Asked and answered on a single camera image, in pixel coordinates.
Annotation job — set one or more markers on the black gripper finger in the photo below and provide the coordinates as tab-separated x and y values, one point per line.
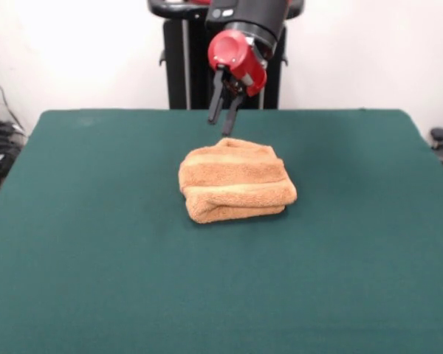
232	114
216	101

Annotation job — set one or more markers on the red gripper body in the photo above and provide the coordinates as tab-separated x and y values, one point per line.
240	55

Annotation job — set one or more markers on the orange terry towel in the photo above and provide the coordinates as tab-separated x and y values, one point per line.
232	177

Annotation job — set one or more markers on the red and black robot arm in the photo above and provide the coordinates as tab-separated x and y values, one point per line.
251	16

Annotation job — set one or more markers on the dark green table cloth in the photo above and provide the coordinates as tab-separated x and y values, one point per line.
96	265

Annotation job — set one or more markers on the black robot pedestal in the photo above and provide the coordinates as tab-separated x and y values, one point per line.
177	55

